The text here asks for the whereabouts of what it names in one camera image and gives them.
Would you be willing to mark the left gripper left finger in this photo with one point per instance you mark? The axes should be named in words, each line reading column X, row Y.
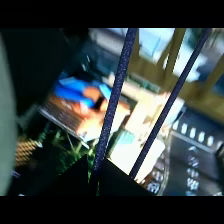
column 75, row 181

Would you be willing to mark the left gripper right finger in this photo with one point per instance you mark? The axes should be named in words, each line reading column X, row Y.
column 116, row 183

